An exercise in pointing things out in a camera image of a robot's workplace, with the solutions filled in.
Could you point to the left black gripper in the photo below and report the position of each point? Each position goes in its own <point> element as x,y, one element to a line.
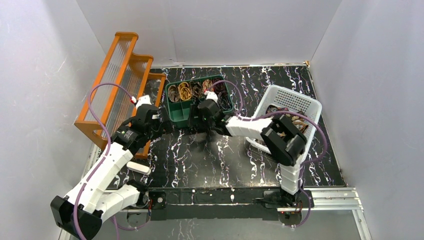
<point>162,120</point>

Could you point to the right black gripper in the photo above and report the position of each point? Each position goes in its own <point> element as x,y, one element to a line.
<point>192,118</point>

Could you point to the white plastic basket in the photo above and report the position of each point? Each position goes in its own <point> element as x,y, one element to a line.
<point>283,97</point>

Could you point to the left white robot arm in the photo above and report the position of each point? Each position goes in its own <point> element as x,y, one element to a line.
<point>83,210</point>

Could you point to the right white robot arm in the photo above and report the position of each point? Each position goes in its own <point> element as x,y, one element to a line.
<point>285,142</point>

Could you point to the patterned ties in basket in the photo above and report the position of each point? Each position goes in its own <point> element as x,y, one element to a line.
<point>300,123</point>

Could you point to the dark blue rolled tie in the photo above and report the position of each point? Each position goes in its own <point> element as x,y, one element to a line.
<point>224,101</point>

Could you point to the dark brown rolled tie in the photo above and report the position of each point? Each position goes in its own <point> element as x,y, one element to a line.
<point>196,89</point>

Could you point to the orange rolled tie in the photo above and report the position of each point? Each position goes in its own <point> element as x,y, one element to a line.
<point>207,85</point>

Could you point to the dark red rolled tie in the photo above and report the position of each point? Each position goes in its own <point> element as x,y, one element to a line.
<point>219,86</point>

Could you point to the yellow rolled tie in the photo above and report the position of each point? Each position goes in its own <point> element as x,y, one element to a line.
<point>185,92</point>

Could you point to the green compartment tray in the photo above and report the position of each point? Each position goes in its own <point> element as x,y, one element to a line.
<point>179,111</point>

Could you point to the white oblong object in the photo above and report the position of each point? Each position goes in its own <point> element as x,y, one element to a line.
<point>139,168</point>

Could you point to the orange wooden rack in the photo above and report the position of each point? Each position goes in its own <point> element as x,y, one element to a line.
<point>123,74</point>

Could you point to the black base bar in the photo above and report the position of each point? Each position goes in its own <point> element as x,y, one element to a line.
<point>212,203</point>

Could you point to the aluminium rail frame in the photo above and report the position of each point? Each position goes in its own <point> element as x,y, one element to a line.
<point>341,199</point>

